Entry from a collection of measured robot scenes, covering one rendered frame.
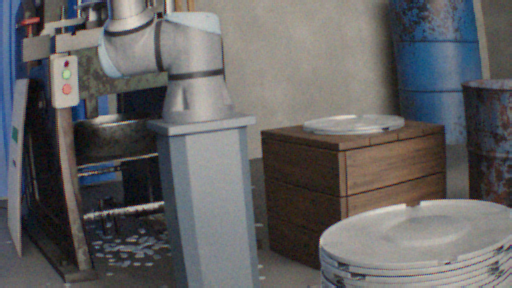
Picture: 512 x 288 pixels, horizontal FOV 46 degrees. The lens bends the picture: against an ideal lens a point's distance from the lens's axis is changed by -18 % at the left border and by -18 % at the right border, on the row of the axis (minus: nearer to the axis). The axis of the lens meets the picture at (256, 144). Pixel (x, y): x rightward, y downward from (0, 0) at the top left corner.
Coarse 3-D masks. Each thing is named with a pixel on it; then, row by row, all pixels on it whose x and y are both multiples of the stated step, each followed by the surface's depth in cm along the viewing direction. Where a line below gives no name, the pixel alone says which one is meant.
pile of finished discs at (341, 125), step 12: (312, 120) 202; (324, 120) 204; (336, 120) 202; (348, 120) 195; (360, 120) 193; (372, 120) 191; (384, 120) 194; (396, 120) 192; (312, 132) 188; (324, 132) 182; (336, 132) 180; (348, 132) 179; (360, 132) 178; (372, 132) 179
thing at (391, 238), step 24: (360, 216) 97; (384, 216) 96; (408, 216) 94; (432, 216) 89; (456, 216) 90; (480, 216) 87; (336, 240) 87; (360, 240) 86; (384, 240) 84; (408, 240) 80; (432, 240) 79; (456, 240) 78; (480, 240) 76; (504, 240) 73; (360, 264) 75; (384, 264) 73; (408, 264) 72; (432, 264) 71
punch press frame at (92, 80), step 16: (32, 0) 236; (48, 0) 214; (64, 0) 218; (48, 16) 215; (96, 48) 185; (80, 64) 183; (96, 64) 186; (80, 80) 184; (96, 80) 187; (112, 80) 189; (128, 80) 192; (144, 80) 194; (160, 80) 197; (80, 96) 184; (96, 96) 187; (96, 112) 188; (80, 176) 260; (128, 208) 194; (144, 208) 196; (160, 208) 199
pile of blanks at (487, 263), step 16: (320, 256) 85; (480, 256) 71; (496, 256) 72; (336, 272) 79; (352, 272) 78; (368, 272) 74; (384, 272) 73; (400, 272) 72; (416, 272) 71; (432, 272) 71; (448, 272) 70; (464, 272) 71; (480, 272) 71; (496, 272) 73
